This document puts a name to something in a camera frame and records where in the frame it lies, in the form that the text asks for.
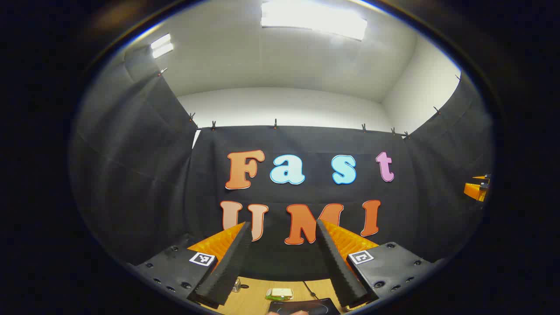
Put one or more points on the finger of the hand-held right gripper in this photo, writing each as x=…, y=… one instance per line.
x=481, y=177
x=474, y=191

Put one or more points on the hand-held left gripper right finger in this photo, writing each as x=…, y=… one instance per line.
x=339, y=267

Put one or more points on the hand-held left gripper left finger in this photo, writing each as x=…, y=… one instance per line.
x=227, y=271

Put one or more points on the small clear glass jar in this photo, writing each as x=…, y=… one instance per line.
x=236, y=286

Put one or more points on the sandwich with lettuce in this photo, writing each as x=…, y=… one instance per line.
x=280, y=293

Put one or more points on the black backdrop cloth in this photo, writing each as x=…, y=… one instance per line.
x=175, y=197

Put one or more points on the small ceiling light panel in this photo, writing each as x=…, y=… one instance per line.
x=161, y=46

